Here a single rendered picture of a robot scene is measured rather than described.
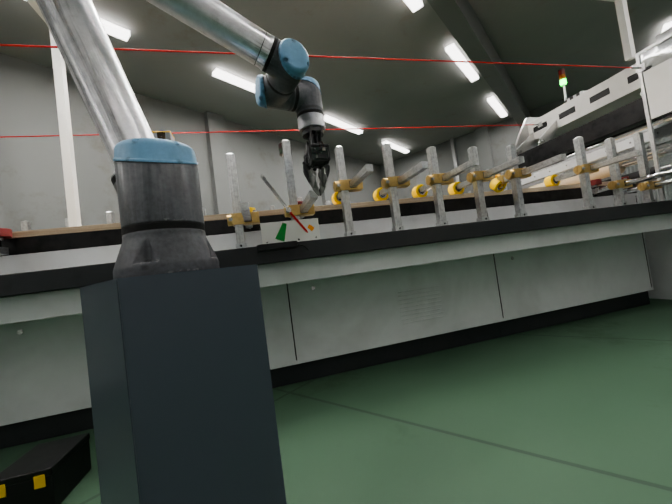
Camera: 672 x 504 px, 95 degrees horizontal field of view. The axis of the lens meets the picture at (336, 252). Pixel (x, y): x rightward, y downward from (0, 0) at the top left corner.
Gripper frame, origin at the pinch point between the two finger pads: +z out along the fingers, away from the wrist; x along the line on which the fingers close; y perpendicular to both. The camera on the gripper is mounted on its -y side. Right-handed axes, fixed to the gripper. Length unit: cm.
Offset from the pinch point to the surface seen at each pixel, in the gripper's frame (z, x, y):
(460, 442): 83, 29, 17
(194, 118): -249, -99, -440
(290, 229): 6.7, -7.3, -36.8
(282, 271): 24.9, -13.0, -39.3
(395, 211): 3, 45, -38
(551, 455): 83, 46, 32
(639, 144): -25, 219, -38
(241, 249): 13.3, -29.1, -35.3
